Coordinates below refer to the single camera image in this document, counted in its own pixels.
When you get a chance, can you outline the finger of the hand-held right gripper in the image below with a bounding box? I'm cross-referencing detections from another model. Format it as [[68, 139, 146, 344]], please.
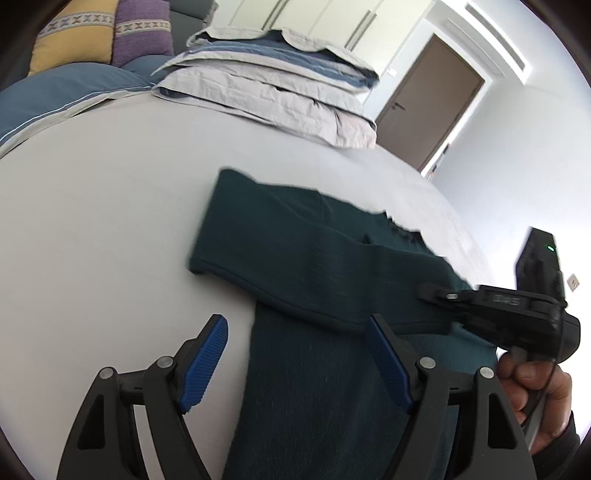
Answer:
[[418, 282, 481, 319]]

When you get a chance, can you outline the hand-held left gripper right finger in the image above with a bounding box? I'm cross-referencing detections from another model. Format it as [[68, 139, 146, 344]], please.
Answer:
[[368, 314, 539, 480]]

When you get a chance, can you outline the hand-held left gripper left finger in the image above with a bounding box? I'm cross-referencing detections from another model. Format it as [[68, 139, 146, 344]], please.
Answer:
[[56, 314, 229, 480]]

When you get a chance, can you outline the dark green knit garment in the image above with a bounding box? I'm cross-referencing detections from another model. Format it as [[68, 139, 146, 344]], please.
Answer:
[[188, 168, 502, 480]]

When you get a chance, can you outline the person's right forearm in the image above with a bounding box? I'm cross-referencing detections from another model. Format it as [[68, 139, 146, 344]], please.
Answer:
[[531, 411, 581, 480]]

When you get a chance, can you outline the person's right hand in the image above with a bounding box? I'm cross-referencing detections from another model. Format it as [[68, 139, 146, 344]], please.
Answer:
[[498, 351, 573, 450]]

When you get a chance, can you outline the white bed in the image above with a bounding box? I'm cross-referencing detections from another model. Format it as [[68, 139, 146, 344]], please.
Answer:
[[0, 85, 497, 480]]

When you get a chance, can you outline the brown door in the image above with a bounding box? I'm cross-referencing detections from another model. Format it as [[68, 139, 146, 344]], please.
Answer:
[[375, 33, 485, 171]]

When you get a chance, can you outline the ceiling air vent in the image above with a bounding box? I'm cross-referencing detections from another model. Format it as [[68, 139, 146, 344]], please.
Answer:
[[464, 4, 527, 70]]

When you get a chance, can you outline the white wardrobe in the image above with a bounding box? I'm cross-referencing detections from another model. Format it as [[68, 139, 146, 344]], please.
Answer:
[[203, 0, 437, 77]]

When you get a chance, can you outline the blue pillow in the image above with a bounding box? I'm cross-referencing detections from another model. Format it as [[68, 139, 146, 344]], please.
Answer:
[[0, 62, 158, 148]]

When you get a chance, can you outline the purple patterned cushion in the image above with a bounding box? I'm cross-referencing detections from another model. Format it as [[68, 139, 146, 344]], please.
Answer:
[[111, 0, 172, 69]]

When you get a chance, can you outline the grey upholstered headboard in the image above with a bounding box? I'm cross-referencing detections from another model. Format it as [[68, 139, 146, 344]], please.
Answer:
[[168, 0, 218, 56]]

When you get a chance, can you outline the yellow patterned cushion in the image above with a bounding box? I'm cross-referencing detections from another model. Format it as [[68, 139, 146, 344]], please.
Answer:
[[27, 0, 118, 77]]

